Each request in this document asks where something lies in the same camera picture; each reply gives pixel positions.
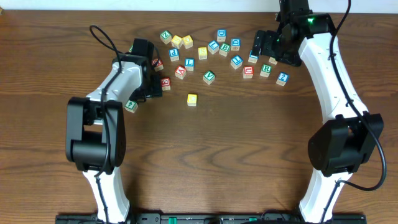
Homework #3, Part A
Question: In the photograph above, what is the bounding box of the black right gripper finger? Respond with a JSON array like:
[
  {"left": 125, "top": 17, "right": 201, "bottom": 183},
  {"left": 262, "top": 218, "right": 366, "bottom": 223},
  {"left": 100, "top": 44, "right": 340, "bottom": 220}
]
[
  {"left": 252, "top": 30, "right": 265, "bottom": 57},
  {"left": 149, "top": 74, "right": 163, "bottom": 98}
]

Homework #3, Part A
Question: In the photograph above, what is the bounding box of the yellow C wooden block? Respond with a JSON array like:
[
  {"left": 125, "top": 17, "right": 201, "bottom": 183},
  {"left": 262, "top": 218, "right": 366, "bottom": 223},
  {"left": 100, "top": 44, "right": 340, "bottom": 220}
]
[{"left": 187, "top": 94, "right": 198, "bottom": 106}]

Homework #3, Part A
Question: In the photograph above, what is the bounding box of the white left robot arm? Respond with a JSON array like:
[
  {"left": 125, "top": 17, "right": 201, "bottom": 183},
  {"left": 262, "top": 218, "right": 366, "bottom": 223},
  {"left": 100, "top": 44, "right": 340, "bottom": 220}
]
[{"left": 65, "top": 54, "right": 152, "bottom": 223}]

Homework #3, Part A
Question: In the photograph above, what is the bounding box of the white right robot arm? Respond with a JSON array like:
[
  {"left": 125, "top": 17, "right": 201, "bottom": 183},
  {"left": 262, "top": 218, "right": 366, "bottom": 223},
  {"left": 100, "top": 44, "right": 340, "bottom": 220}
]
[{"left": 252, "top": 6, "right": 384, "bottom": 223}]

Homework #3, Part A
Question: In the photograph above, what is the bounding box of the blue 5 wooden block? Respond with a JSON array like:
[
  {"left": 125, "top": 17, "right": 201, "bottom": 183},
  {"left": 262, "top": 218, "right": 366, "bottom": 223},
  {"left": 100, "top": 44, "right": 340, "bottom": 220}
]
[{"left": 248, "top": 50, "right": 259, "bottom": 63}]

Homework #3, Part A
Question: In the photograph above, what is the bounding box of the red U block left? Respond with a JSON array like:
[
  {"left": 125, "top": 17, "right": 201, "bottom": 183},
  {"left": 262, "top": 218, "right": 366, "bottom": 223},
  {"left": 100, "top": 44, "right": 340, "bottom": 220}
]
[{"left": 152, "top": 58, "right": 164, "bottom": 72}]

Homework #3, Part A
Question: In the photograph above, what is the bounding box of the red u block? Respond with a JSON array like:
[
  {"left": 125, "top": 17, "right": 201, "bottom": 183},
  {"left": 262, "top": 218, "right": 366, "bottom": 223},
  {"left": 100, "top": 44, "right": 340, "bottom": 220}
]
[
  {"left": 152, "top": 58, "right": 164, "bottom": 72},
  {"left": 243, "top": 66, "right": 254, "bottom": 79}
]

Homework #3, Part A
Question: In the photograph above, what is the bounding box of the green J wooden block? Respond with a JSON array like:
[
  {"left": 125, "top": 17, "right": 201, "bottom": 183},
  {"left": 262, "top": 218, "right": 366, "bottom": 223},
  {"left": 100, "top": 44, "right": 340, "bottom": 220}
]
[{"left": 269, "top": 57, "right": 277, "bottom": 65}]

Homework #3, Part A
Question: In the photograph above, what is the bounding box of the blue D block right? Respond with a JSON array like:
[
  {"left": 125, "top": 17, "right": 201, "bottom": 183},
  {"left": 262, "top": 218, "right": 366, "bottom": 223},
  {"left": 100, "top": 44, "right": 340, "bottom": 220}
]
[{"left": 231, "top": 38, "right": 241, "bottom": 51}]

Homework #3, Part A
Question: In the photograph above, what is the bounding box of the blue d block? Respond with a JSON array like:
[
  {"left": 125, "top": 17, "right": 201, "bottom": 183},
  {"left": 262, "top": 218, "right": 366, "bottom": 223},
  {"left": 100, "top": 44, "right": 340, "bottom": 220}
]
[
  {"left": 231, "top": 38, "right": 241, "bottom": 51},
  {"left": 216, "top": 29, "right": 226, "bottom": 42}
]

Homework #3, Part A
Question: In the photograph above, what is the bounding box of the green 4 wooden block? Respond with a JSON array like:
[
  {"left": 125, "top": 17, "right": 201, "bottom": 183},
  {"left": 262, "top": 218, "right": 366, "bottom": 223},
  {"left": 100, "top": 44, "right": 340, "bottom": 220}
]
[{"left": 124, "top": 100, "right": 139, "bottom": 113}]

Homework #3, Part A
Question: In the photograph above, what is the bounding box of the green R wooden block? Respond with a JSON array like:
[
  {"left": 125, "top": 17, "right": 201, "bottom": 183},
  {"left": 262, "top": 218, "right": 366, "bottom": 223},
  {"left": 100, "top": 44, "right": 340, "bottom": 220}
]
[{"left": 260, "top": 64, "right": 272, "bottom": 78}]

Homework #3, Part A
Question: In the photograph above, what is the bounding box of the blue I wooden block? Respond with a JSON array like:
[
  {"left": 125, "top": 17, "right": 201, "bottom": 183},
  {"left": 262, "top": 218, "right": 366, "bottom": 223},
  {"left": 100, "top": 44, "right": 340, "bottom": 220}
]
[{"left": 231, "top": 55, "right": 243, "bottom": 70}]

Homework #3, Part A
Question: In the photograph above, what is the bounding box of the red U block right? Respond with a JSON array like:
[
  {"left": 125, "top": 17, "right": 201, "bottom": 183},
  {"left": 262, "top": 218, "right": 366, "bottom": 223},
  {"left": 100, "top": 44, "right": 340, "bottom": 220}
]
[{"left": 243, "top": 66, "right": 254, "bottom": 79}]

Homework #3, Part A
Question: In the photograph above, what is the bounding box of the red A wooden block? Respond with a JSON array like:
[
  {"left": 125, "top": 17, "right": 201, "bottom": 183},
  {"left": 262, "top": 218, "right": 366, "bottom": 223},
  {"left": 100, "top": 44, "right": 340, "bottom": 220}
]
[{"left": 175, "top": 65, "right": 187, "bottom": 80}]

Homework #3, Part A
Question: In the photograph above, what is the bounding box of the blue 2 wooden block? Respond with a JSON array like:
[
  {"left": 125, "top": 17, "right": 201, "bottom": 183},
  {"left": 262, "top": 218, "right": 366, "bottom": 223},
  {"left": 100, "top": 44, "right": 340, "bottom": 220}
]
[{"left": 276, "top": 72, "right": 289, "bottom": 86}]

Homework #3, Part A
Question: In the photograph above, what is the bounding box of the green B wooden block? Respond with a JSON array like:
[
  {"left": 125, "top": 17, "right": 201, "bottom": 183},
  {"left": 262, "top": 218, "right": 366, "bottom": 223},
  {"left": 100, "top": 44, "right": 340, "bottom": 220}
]
[{"left": 219, "top": 43, "right": 231, "bottom": 57}]

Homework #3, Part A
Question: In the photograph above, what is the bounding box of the blue P wooden block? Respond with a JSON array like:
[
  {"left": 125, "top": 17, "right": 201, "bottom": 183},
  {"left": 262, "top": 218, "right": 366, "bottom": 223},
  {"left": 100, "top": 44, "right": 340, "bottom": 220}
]
[{"left": 169, "top": 48, "right": 179, "bottom": 62}]

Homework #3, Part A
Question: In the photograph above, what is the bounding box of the blue D block top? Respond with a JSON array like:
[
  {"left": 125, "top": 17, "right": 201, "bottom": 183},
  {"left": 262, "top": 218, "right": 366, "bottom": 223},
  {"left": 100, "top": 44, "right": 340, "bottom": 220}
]
[{"left": 216, "top": 29, "right": 226, "bottom": 42}]

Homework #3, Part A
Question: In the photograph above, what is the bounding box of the blue L block centre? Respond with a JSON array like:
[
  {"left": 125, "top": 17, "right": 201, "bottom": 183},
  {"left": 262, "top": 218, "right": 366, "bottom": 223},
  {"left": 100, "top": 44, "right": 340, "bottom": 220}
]
[{"left": 185, "top": 58, "right": 195, "bottom": 71}]

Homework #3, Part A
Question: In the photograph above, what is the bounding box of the blue l block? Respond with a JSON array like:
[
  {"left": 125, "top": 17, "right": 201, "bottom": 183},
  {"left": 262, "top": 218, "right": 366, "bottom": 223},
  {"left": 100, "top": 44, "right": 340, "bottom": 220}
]
[
  {"left": 207, "top": 40, "right": 220, "bottom": 55},
  {"left": 185, "top": 58, "right": 195, "bottom": 71}
]

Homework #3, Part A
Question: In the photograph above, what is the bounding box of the blue L block upper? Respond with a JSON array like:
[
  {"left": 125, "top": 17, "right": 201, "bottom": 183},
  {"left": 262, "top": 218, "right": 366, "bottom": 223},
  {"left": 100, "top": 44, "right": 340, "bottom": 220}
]
[{"left": 207, "top": 40, "right": 220, "bottom": 55}]

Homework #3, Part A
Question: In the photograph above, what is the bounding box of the yellow block beside Z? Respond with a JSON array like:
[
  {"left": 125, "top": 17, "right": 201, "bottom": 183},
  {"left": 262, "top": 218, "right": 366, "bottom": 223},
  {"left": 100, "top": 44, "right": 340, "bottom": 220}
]
[{"left": 171, "top": 35, "right": 183, "bottom": 49}]

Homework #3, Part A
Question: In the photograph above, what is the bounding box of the green Z wooden block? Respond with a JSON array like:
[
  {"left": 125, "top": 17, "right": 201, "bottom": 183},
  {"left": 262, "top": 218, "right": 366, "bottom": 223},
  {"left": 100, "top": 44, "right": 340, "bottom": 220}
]
[{"left": 160, "top": 30, "right": 172, "bottom": 45}]

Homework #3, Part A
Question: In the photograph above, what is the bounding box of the yellow Q wooden block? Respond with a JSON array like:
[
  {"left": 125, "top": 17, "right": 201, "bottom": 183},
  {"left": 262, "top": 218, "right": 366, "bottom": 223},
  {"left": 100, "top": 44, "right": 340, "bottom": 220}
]
[{"left": 182, "top": 35, "right": 193, "bottom": 49}]

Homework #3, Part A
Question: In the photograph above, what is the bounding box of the green V block centre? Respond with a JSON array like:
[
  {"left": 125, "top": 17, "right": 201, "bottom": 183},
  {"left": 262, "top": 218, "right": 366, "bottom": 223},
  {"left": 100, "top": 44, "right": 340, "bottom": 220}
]
[{"left": 203, "top": 70, "right": 216, "bottom": 85}]

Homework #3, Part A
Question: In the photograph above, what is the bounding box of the yellow S wooden block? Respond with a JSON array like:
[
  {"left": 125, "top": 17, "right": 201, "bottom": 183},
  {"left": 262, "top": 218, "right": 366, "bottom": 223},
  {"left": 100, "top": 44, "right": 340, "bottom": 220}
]
[{"left": 198, "top": 47, "right": 208, "bottom": 60}]

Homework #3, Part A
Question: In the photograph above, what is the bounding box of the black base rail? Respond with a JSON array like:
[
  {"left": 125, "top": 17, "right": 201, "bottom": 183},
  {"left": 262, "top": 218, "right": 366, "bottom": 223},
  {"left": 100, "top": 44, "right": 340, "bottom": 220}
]
[{"left": 55, "top": 213, "right": 367, "bottom": 224}]

